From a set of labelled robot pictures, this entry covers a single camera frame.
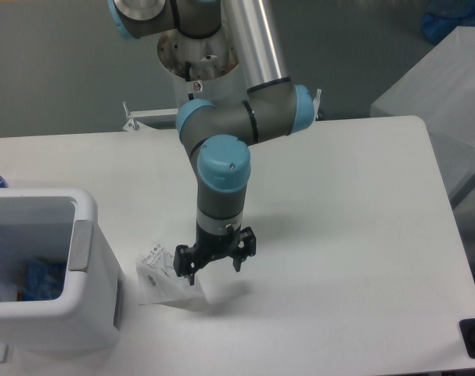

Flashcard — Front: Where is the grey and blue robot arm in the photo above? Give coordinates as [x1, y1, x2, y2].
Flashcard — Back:
[108, 1, 318, 281]

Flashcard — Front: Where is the clear plastic wrapper bag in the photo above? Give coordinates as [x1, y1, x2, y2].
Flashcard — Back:
[135, 240, 206, 309]

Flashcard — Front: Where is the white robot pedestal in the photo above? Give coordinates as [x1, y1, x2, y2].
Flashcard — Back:
[157, 22, 247, 107]

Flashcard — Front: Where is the metal clamp screw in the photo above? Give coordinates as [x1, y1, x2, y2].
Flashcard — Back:
[313, 89, 323, 121]

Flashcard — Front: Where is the white pedestal base bracket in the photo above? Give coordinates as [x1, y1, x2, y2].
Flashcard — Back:
[123, 102, 178, 132]

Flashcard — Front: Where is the black pedestal cable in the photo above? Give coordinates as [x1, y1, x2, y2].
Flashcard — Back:
[184, 60, 199, 109]

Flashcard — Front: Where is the blue yellow snack package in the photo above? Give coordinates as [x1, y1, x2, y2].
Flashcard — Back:
[19, 260, 67, 302]

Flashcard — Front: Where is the grey covered box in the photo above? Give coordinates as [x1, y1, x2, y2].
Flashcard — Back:
[370, 27, 475, 206]

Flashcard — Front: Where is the blue plastic bag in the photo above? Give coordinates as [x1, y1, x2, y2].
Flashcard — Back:
[420, 0, 475, 45]

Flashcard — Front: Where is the white trash can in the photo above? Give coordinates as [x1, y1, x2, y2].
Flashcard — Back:
[0, 188, 124, 351]

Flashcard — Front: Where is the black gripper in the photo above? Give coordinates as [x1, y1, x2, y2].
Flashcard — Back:
[174, 222, 257, 286]

